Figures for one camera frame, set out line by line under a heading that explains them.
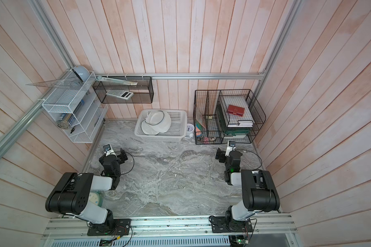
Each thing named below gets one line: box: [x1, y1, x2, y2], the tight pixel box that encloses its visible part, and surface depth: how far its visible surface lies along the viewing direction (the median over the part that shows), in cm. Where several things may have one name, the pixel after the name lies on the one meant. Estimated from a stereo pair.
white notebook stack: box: [227, 119, 255, 128], surface depth 97 cm
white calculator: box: [106, 90, 134, 100], surface depth 100 cm
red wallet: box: [227, 104, 245, 117], surface depth 96 cm
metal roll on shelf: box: [56, 113, 73, 130], surface depth 78 cm
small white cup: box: [184, 122, 195, 139], surface depth 112 cm
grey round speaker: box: [72, 65, 91, 83], surface depth 85 cm
